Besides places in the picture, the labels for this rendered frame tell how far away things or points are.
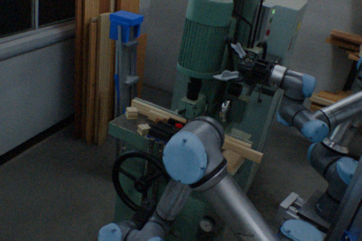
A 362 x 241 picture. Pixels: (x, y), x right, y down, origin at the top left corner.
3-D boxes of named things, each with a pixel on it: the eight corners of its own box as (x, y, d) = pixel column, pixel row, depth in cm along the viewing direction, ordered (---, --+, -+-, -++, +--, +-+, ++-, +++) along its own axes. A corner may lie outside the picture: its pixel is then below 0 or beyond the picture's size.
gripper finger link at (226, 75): (211, 69, 144) (236, 63, 143) (213, 77, 149) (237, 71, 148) (213, 77, 142) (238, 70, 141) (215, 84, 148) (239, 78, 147)
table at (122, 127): (94, 141, 173) (95, 129, 170) (132, 118, 198) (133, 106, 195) (222, 199, 152) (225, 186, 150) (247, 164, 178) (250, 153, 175)
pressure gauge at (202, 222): (196, 231, 168) (200, 216, 164) (200, 226, 171) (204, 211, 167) (210, 238, 166) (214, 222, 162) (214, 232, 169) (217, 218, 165)
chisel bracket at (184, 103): (176, 117, 174) (179, 99, 171) (189, 106, 186) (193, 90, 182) (191, 122, 172) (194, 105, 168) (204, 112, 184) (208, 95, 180)
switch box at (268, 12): (249, 39, 181) (257, 3, 173) (255, 35, 189) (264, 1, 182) (261, 42, 179) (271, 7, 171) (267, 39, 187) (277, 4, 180)
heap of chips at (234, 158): (211, 164, 162) (214, 156, 160) (224, 150, 173) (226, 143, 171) (232, 173, 159) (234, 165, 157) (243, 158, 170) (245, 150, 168)
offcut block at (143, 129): (150, 134, 175) (151, 127, 173) (141, 135, 172) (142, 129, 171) (146, 129, 177) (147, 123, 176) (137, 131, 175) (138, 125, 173)
